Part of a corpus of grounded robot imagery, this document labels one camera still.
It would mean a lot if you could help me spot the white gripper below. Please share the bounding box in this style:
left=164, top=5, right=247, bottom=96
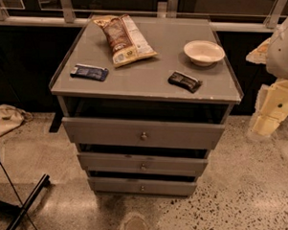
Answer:
left=252, top=79, right=288, bottom=137

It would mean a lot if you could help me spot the grey bottom drawer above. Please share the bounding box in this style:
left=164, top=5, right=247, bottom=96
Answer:
left=88, top=177, right=196, bottom=196

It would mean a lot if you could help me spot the grey drawer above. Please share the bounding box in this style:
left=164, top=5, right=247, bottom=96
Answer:
left=88, top=177, right=196, bottom=196
left=78, top=152, right=208, bottom=176
left=62, top=117, right=224, bottom=150

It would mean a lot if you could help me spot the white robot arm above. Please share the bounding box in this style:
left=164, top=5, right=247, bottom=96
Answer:
left=246, top=17, right=288, bottom=137

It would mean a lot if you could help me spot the grey drawer cabinet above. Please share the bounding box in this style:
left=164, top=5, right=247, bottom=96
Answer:
left=50, top=17, right=243, bottom=183

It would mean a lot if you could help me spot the grey top drawer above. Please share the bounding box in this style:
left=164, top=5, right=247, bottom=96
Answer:
left=62, top=117, right=224, bottom=150

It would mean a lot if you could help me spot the grey middle drawer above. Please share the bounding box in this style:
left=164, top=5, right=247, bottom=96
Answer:
left=78, top=152, right=208, bottom=176

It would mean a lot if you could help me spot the white bowl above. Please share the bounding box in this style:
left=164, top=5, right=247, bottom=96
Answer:
left=184, top=40, right=225, bottom=67

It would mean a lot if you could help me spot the black snack packet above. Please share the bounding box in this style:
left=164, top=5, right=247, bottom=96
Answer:
left=167, top=71, right=203, bottom=93

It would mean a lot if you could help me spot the brown chip bag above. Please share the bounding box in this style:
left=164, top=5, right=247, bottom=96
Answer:
left=93, top=14, right=157, bottom=68

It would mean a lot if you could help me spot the blue snack packet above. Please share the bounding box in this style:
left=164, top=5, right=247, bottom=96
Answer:
left=70, top=64, right=109, bottom=81

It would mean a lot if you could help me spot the beige cloth bag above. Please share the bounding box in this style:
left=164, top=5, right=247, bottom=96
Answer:
left=0, top=104, right=33, bottom=136

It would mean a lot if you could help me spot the black stand frame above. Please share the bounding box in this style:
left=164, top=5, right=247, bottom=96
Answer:
left=0, top=104, right=55, bottom=230

